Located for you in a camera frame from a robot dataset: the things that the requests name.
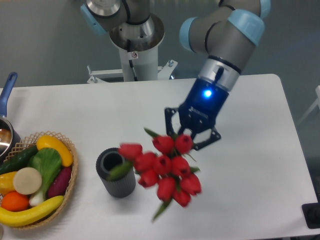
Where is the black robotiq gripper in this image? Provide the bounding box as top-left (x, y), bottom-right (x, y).
top-left (164, 78), bottom-right (229, 151)

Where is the red tulip bouquet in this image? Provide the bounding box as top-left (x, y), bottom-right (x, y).
top-left (118, 128), bottom-right (202, 221)

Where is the dark grey ribbed vase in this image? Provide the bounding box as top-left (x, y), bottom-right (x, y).
top-left (95, 147), bottom-right (136, 198)

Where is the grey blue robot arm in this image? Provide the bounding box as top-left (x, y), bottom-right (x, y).
top-left (80, 0), bottom-right (271, 151)

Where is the black device table edge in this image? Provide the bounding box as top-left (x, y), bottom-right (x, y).
top-left (301, 202), bottom-right (320, 229)

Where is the yellow squash top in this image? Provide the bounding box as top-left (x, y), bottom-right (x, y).
top-left (36, 135), bottom-right (74, 167)

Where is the green bok choy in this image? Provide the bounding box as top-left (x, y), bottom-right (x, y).
top-left (28, 148), bottom-right (62, 207)

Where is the woven wicker basket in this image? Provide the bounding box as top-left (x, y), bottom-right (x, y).
top-left (0, 131), bottom-right (79, 230)

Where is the beige round disc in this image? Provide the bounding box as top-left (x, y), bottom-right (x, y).
top-left (13, 167), bottom-right (42, 195)

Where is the green cucumber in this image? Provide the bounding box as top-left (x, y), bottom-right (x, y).
top-left (0, 145), bottom-right (38, 175)

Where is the orange fruit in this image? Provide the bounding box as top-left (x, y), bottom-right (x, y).
top-left (1, 191), bottom-right (29, 212)

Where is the yellow bell pepper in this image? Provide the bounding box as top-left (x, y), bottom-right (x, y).
top-left (0, 171), bottom-right (17, 196)

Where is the yellow banana squash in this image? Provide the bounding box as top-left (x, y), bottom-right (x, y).
top-left (0, 195), bottom-right (64, 227)

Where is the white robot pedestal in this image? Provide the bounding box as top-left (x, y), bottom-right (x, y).
top-left (87, 13), bottom-right (178, 84)

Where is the white frame right edge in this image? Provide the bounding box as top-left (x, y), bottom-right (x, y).
top-left (297, 85), bottom-right (320, 128)

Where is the blue handled saucepan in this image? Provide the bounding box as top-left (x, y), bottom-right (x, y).
top-left (0, 72), bottom-right (21, 164)

